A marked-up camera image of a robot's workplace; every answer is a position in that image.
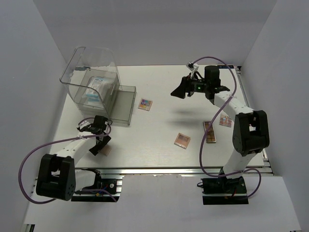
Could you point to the multicolour square palette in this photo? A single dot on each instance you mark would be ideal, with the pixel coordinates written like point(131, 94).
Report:
point(225, 120)

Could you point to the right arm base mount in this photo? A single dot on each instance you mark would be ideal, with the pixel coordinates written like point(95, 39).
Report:
point(223, 191)

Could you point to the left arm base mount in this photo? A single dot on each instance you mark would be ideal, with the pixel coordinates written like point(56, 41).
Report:
point(95, 187)

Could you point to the black blue table label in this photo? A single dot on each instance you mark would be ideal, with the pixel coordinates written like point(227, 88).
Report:
point(225, 67)

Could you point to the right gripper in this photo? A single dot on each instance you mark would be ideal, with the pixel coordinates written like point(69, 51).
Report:
point(185, 87)

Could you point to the white blue wipes packet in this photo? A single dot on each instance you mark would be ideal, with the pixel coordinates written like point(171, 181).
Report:
point(96, 90)

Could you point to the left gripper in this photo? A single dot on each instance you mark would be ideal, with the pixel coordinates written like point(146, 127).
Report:
point(94, 150)

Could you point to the colourful eyeshadow palette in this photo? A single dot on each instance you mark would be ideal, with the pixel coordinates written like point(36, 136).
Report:
point(145, 104)

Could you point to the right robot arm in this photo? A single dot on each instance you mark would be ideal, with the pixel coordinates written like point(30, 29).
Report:
point(250, 132)

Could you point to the brown quad eyeshadow palette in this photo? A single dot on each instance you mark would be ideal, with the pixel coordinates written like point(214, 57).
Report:
point(182, 140)

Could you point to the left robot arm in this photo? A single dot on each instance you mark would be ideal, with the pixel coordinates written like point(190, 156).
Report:
point(58, 178)

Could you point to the pink makeup box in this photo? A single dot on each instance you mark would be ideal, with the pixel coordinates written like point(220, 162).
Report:
point(106, 150)

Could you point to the clear acrylic makeup organizer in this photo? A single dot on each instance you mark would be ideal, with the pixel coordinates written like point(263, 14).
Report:
point(86, 62)

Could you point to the long brown eyeshadow palette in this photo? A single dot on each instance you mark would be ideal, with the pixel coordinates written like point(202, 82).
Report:
point(210, 137)

